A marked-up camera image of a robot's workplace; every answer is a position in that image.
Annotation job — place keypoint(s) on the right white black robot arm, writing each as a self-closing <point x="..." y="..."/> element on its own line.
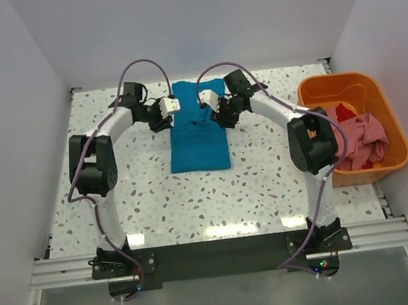
<point x="311" y="142"/>

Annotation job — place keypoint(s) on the blue t shirt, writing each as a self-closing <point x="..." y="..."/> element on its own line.
<point x="197" y="142"/>

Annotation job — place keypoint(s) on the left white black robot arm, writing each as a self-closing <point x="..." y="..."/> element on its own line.
<point x="93" y="170"/>

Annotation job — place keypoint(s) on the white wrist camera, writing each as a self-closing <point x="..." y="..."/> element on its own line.
<point x="169" y="106"/>
<point x="208" y="98"/>

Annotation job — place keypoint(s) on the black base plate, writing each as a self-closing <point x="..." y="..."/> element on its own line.
<point x="152" y="268"/>

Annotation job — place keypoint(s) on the red t shirt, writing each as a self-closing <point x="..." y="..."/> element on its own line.
<point x="343" y="113"/>

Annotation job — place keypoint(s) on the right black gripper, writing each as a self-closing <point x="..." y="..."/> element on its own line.
<point x="220" y="118"/>

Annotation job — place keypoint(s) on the orange plastic basket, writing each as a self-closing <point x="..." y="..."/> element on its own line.
<point x="360" y="94"/>

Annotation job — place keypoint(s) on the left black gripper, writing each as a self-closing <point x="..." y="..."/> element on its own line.
<point x="160" y="124"/>

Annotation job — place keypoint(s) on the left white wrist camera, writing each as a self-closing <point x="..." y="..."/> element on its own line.
<point x="169" y="106"/>

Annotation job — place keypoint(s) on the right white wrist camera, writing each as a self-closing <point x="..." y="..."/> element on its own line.
<point x="208" y="98"/>

